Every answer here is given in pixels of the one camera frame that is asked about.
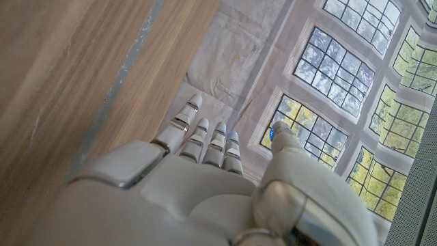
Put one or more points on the printed window backdrop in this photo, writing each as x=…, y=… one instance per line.
x=324, y=68

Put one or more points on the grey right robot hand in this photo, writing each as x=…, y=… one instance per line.
x=153, y=205

